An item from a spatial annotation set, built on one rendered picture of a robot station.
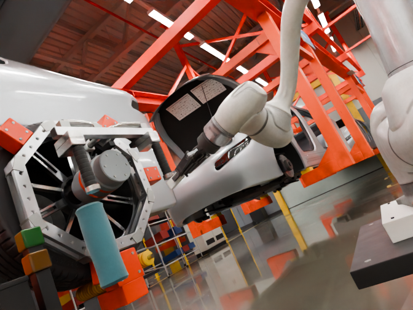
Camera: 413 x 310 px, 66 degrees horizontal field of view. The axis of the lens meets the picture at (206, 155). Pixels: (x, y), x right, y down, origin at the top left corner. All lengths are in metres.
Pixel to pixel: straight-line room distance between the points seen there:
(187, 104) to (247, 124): 3.74
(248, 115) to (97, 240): 0.59
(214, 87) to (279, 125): 3.49
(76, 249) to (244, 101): 0.71
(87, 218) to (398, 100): 0.89
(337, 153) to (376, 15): 3.67
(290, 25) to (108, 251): 0.87
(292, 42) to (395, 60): 0.34
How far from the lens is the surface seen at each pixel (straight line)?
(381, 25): 0.81
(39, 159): 1.38
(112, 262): 1.06
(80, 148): 1.03
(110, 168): 1.16
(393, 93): 0.77
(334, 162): 4.44
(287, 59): 1.04
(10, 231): 1.19
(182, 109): 4.73
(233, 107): 0.92
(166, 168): 1.22
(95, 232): 1.07
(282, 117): 1.02
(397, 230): 0.89
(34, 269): 0.74
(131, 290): 1.22
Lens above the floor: 0.50
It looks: 13 degrees up
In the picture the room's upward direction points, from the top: 25 degrees counter-clockwise
